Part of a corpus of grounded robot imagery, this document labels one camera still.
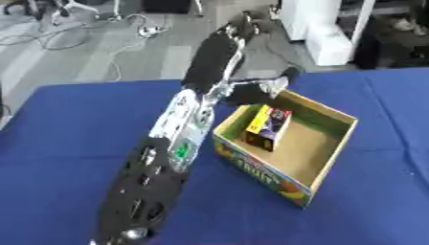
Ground yellow and black carton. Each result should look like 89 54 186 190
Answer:
241 103 295 153

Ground grey floor cable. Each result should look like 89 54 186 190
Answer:
0 22 94 52

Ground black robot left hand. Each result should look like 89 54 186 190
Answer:
179 10 307 107

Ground white power strip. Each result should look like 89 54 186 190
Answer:
135 25 169 38

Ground tan cardboard box green inside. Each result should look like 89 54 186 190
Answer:
211 89 361 211

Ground white chair base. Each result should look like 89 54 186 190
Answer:
48 0 123 27

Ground white cabinet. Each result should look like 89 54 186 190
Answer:
278 0 377 67

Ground black case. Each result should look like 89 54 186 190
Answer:
141 0 193 14

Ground dark shelf with items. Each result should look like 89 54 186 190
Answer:
353 0 429 70

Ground white floor cable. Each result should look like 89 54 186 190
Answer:
105 13 169 82

